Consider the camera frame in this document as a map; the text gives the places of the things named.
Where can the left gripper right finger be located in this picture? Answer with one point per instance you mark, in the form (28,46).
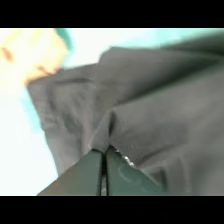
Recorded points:
(128,178)

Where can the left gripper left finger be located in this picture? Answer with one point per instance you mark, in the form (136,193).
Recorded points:
(80,176)

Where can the black T-shirt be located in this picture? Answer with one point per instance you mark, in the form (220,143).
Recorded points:
(160,100)

